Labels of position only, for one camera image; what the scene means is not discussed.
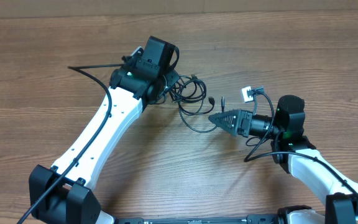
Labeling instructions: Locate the black USB cable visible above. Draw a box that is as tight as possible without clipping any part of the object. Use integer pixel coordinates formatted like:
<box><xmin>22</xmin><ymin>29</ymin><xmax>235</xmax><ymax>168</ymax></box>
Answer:
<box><xmin>166</xmin><ymin>73</ymin><xmax>226</xmax><ymax>134</ymax></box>

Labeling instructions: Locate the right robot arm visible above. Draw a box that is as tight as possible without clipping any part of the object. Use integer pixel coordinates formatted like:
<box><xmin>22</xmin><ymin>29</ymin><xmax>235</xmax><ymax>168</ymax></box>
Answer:
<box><xmin>209</xmin><ymin>95</ymin><xmax>358</xmax><ymax>223</ymax></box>

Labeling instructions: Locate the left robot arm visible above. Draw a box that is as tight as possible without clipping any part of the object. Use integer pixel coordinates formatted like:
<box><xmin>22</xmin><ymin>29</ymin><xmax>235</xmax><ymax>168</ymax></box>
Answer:
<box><xmin>19</xmin><ymin>36</ymin><xmax>180</xmax><ymax>223</ymax></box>

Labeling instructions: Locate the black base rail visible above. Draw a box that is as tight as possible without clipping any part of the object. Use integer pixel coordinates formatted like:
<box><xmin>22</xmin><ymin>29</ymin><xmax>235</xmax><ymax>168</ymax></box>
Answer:
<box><xmin>114</xmin><ymin>214</ymin><xmax>286</xmax><ymax>224</ymax></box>

